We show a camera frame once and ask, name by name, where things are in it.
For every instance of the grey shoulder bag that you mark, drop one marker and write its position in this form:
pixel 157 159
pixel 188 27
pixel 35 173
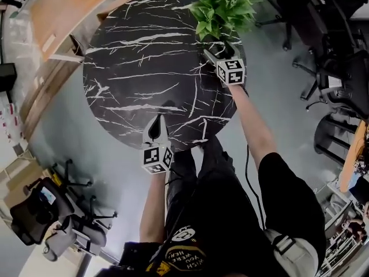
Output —
pixel 291 255

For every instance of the person's black trousers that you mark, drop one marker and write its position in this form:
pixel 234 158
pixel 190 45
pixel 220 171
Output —
pixel 210 169

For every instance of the black camera rig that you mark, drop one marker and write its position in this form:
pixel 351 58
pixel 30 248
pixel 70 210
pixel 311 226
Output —
pixel 135 258

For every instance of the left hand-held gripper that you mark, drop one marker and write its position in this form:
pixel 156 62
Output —
pixel 155 159

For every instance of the person's right forearm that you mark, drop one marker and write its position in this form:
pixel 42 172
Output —
pixel 253 125

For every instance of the green potted plant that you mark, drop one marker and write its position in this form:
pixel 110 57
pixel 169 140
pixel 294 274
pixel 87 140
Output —
pixel 223 10

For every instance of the black round stool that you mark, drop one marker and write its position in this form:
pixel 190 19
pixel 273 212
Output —
pixel 331 137

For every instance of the person's black printed shirt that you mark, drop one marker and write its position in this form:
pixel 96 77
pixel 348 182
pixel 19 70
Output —
pixel 230 235

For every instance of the orange oval table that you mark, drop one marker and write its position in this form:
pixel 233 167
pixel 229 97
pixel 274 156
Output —
pixel 350 160

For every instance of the black office chair with paper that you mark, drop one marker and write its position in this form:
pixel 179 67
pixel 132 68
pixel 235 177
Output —
pixel 34 212

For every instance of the black mesh office chair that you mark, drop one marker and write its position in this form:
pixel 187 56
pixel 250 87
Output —
pixel 323 13

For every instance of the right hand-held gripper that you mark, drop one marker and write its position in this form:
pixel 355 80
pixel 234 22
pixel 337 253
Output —
pixel 232 72

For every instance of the wooden floor platform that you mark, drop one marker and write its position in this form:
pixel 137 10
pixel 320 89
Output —
pixel 46 97

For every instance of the black box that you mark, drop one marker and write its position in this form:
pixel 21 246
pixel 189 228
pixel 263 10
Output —
pixel 7 76

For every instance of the person's left forearm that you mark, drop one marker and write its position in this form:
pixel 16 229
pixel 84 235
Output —
pixel 154 206

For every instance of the orange wooden desk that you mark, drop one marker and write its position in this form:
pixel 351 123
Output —
pixel 72 13

